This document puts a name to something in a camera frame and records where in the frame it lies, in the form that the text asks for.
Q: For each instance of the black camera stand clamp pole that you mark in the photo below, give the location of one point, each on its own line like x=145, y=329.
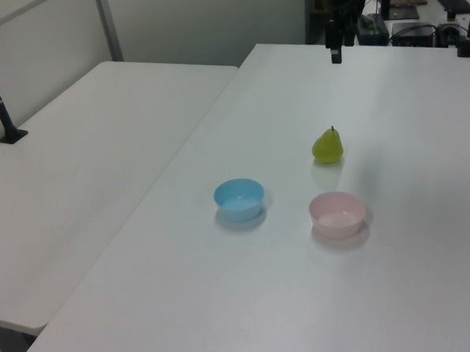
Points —
x=469, y=29

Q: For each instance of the green yellow pear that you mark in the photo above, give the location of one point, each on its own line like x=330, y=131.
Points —
x=328, y=149

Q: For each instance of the black green device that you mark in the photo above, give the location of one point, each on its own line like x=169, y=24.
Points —
x=373, y=28

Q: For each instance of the black electronics box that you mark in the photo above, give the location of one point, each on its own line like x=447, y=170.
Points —
x=413, y=33

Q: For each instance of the pink plastic bowl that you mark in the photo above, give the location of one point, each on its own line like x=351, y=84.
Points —
x=337, y=214

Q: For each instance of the white side table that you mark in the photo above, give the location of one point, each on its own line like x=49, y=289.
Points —
x=74, y=184

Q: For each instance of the blue plastic bowl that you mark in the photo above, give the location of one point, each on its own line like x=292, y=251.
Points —
x=239, y=199

